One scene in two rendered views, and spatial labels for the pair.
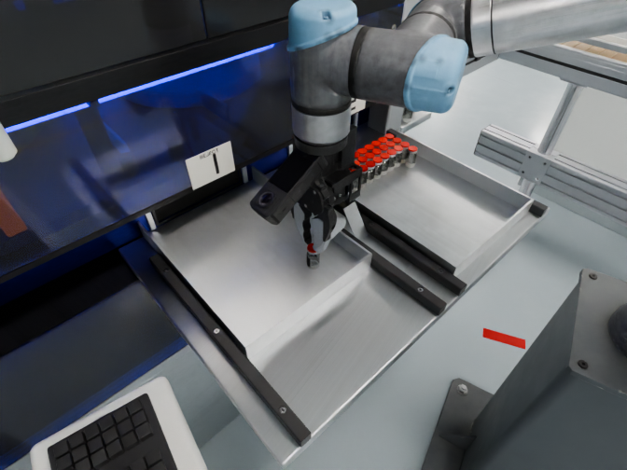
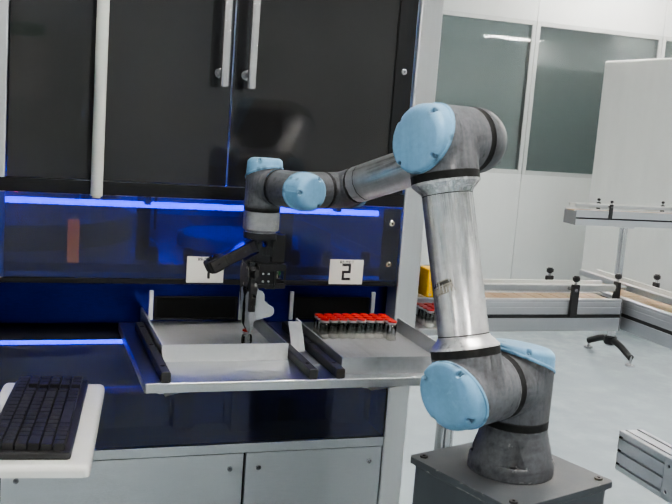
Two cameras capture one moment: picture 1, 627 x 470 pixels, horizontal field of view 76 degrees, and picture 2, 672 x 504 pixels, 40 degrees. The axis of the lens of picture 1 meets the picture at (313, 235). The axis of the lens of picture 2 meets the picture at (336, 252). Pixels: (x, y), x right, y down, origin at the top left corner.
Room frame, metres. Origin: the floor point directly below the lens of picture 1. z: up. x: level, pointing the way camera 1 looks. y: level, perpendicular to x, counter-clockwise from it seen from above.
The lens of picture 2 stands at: (-1.22, -0.89, 1.39)
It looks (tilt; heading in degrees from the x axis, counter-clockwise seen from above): 8 degrees down; 23
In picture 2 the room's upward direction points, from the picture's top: 4 degrees clockwise
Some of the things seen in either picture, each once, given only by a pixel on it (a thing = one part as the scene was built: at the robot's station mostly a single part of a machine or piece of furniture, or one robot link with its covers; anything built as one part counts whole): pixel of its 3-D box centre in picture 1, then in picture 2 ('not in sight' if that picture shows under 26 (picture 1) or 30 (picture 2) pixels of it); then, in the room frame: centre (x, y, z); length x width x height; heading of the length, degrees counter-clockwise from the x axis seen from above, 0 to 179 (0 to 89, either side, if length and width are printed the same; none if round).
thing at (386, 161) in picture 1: (380, 166); (356, 328); (0.72, -0.14, 0.90); 0.18 x 0.02 x 0.05; 132
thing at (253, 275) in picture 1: (251, 243); (210, 331); (0.49, 0.11, 0.90); 0.34 x 0.26 x 0.04; 42
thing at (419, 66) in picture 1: (411, 65); (301, 190); (0.45, -0.11, 1.23); 0.11 x 0.11 x 0.08; 66
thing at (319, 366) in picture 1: (345, 230); (292, 351); (0.56, -0.06, 0.87); 0.70 x 0.48 x 0.02; 132
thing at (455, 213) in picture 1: (420, 193); (372, 343); (0.64, -0.22, 0.90); 0.34 x 0.26 x 0.04; 42
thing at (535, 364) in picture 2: not in sight; (517, 378); (0.35, -0.59, 0.96); 0.13 x 0.12 x 0.14; 156
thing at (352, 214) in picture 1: (376, 236); (303, 342); (0.50, -0.11, 0.91); 0.14 x 0.03 x 0.06; 43
